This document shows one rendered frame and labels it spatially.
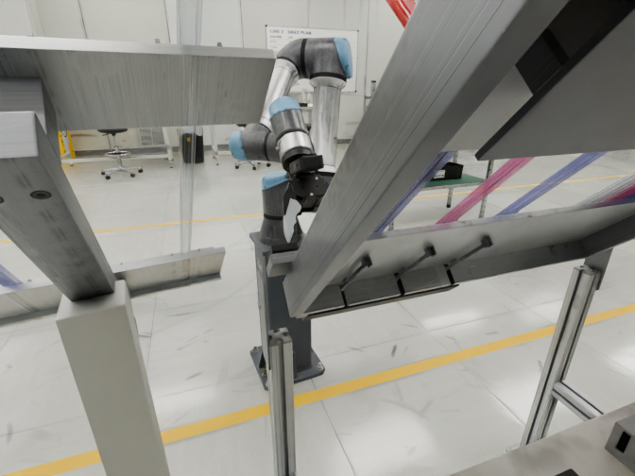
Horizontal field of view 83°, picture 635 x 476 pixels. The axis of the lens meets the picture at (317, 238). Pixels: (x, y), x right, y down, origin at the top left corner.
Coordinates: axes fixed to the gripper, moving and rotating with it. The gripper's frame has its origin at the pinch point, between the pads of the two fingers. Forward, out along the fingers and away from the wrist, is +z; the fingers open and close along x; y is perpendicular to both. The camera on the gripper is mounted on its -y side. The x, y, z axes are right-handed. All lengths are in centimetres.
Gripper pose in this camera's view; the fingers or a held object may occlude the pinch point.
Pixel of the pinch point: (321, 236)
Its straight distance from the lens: 70.1
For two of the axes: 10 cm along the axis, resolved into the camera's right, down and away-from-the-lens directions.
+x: -9.4, 1.3, -3.1
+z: 2.4, 9.0, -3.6
